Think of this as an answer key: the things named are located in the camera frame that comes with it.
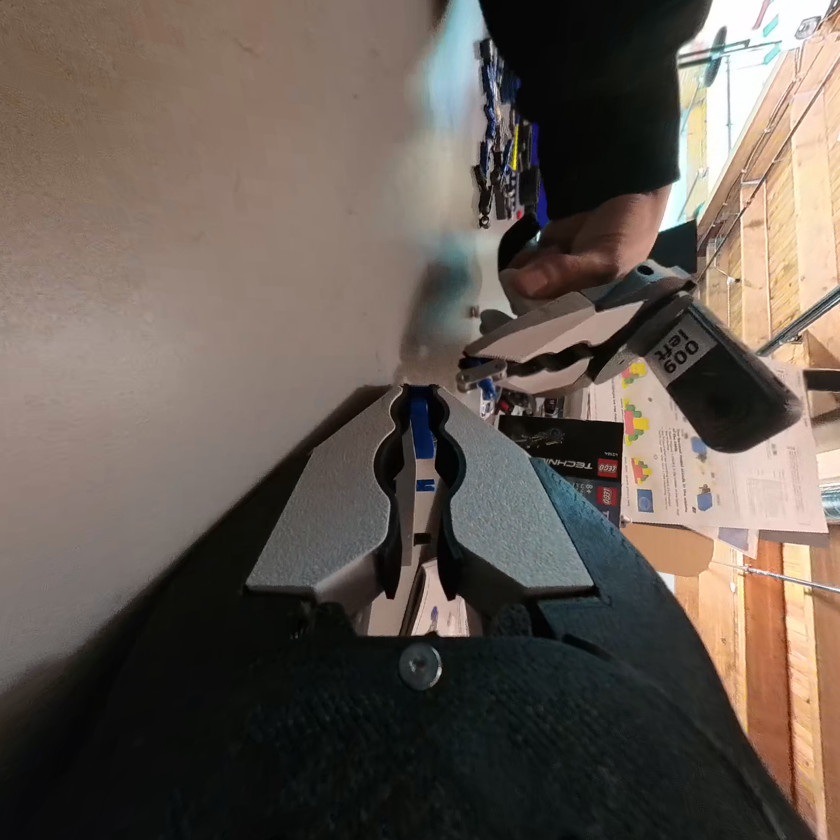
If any lego set box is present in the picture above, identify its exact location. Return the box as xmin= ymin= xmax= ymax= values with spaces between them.
xmin=497 ymin=413 xmax=624 ymax=529

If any lego instruction booklet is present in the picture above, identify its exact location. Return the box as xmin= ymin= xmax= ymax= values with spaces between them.
xmin=399 ymin=556 xmax=471 ymax=637

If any pile of lego pieces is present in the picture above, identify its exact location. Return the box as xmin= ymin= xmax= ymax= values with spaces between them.
xmin=472 ymin=38 xmax=543 ymax=232

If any printed instruction sheet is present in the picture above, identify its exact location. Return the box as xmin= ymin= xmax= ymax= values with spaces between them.
xmin=586 ymin=357 xmax=831 ymax=537

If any brown cardboard sheet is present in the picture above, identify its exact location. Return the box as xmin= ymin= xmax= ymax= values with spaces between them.
xmin=622 ymin=521 xmax=718 ymax=580

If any grey lego beam blue bracket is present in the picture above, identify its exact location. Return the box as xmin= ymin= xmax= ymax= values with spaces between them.
xmin=399 ymin=385 xmax=439 ymax=571

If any small grey lego connector assembly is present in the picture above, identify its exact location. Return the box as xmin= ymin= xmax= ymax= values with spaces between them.
xmin=456 ymin=358 xmax=511 ymax=403

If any person's left hand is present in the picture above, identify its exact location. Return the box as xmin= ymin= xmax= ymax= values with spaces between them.
xmin=502 ymin=182 xmax=673 ymax=301

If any partly built lego vehicle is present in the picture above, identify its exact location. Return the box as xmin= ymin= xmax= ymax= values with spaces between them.
xmin=495 ymin=387 xmax=567 ymax=420

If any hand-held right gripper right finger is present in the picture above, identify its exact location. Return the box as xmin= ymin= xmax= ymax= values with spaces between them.
xmin=432 ymin=385 xmax=599 ymax=621

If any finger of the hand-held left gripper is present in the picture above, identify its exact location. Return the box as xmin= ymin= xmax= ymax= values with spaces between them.
xmin=462 ymin=299 xmax=648 ymax=365
xmin=502 ymin=356 xmax=593 ymax=396

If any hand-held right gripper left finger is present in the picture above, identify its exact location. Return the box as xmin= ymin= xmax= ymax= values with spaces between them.
xmin=245 ymin=385 xmax=406 ymax=618

